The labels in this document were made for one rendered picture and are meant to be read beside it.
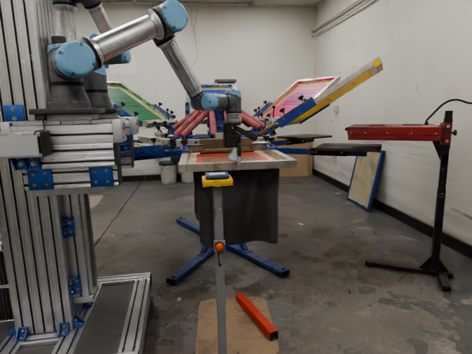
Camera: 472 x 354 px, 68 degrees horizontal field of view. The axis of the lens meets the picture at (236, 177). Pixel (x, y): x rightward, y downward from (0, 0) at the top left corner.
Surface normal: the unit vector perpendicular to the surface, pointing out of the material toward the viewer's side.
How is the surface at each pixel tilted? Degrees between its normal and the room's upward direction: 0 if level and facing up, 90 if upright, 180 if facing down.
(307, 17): 90
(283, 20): 90
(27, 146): 90
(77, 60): 93
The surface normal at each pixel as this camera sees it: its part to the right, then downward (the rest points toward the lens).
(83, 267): 0.17, 0.18
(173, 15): 0.68, 0.07
